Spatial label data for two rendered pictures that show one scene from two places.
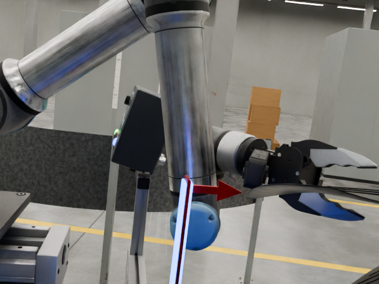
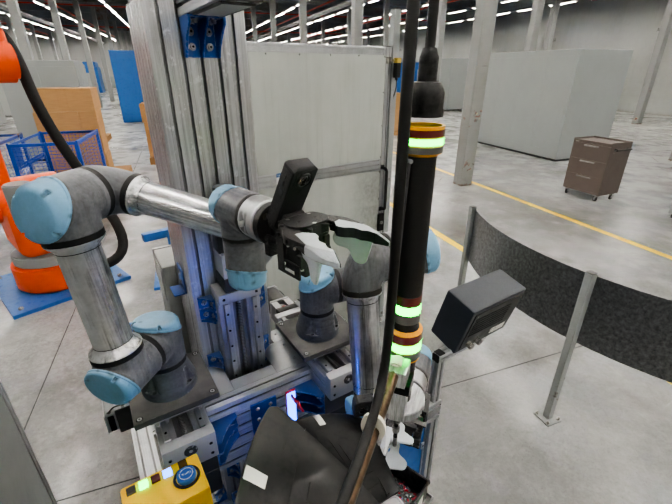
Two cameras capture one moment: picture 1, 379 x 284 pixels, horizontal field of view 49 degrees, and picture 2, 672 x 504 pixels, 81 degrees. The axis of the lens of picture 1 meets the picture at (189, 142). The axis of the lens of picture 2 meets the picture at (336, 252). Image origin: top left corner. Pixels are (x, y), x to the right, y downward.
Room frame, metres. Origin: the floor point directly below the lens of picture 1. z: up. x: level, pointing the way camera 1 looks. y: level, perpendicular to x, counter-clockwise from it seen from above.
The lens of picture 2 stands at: (0.26, -0.68, 1.87)
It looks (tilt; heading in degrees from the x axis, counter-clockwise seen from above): 25 degrees down; 66
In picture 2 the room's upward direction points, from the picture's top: straight up
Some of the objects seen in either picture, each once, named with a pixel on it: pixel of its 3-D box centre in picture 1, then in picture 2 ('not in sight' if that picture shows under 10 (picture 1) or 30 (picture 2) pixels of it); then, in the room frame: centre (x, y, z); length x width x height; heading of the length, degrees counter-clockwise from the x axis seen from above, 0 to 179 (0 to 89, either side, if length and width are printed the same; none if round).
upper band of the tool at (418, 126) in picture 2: not in sight; (421, 139); (0.50, -0.35, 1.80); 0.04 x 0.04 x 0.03
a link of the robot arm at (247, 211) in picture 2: not in sight; (262, 219); (0.40, -0.07, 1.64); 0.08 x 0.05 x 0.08; 20
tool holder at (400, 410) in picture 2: not in sight; (399, 379); (0.50, -0.35, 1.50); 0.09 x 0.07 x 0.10; 45
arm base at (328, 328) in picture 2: not in sight; (317, 317); (0.67, 0.39, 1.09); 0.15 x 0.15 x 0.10
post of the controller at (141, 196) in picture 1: (140, 214); (436, 376); (0.97, 0.10, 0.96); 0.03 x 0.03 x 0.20; 10
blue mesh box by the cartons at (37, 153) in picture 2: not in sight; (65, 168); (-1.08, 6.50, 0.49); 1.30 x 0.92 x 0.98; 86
